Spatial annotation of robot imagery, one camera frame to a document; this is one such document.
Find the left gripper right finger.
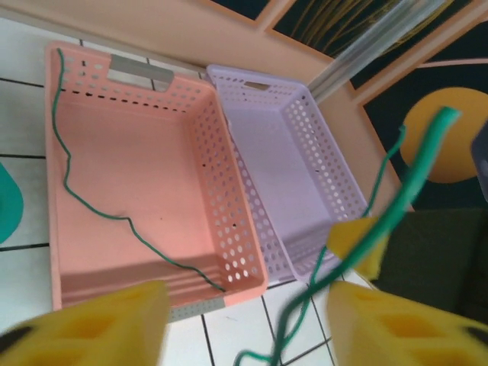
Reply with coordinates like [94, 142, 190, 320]
[328, 281, 488, 366]

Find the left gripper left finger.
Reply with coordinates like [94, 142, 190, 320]
[0, 279, 171, 366]

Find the thin green cable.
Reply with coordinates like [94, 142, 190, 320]
[236, 108, 463, 366]
[51, 47, 228, 294]

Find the lavender perforated plastic basket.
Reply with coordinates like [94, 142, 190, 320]
[205, 64, 373, 285]

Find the teal perforated plastic basket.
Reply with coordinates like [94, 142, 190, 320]
[0, 159, 24, 245]

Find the pink perforated plastic basket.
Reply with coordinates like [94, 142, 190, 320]
[43, 40, 268, 323]

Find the aluminium corner post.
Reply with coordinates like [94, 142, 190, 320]
[307, 0, 476, 101]

